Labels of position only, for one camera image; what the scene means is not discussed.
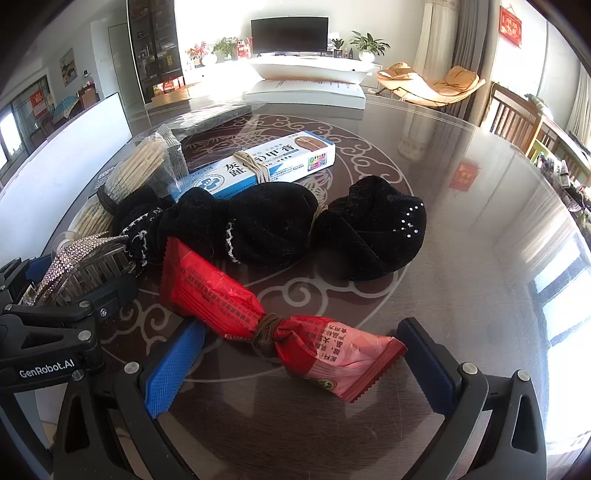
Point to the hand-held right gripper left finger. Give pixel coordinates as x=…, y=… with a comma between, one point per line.
x=175, y=364

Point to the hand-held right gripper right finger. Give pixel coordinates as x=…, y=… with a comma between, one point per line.
x=429, y=364

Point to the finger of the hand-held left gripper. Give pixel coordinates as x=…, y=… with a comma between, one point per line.
x=37, y=270
x=111, y=295

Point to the rhinestone hair claw clip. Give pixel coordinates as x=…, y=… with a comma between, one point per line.
x=78, y=258

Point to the red snack packet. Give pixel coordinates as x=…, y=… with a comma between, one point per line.
x=207, y=290

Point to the bagged wooden sticks bundle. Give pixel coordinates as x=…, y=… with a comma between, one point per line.
x=138, y=166

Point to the black cloth bundle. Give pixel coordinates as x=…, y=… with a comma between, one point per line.
x=268, y=221

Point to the white board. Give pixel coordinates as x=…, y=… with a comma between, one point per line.
x=55, y=161

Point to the blue patterned cloth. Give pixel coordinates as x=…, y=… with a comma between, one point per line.
x=67, y=107

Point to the red door poster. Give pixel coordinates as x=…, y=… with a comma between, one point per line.
x=39, y=104

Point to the dark flat packet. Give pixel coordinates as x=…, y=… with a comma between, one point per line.
x=212, y=117

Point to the blue and white box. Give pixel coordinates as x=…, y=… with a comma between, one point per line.
x=286, y=159

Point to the white television stand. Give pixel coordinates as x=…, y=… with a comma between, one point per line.
x=221, y=74

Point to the cluttered wooden side table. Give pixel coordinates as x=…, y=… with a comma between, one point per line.
x=561, y=152

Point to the dark display cabinet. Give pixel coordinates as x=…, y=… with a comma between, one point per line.
x=154, y=46

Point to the red flower bouquet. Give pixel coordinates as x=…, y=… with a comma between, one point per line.
x=196, y=50

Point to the wooden chair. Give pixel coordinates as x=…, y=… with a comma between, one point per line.
x=512, y=113

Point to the leafy potted plant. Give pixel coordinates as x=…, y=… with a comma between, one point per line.
x=225, y=47

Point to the white open book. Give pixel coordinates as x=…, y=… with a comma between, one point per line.
x=300, y=94

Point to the orange lounge chair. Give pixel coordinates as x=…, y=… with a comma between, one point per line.
x=429, y=85

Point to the red table decoration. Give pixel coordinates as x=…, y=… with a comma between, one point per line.
x=243, y=48

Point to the black television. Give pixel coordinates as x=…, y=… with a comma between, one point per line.
x=290, y=36

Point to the grey curtain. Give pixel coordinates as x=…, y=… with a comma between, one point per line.
x=473, y=46

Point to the large potted green plant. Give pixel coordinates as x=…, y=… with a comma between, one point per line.
x=367, y=46

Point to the white curtain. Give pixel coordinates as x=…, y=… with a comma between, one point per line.
x=431, y=37

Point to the small potted green plant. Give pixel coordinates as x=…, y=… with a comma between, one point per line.
x=338, y=46

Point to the framed wall picture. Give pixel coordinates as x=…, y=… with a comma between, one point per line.
x=68, y=67

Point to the red wall hanging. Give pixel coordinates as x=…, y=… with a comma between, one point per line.
x=510, y=25

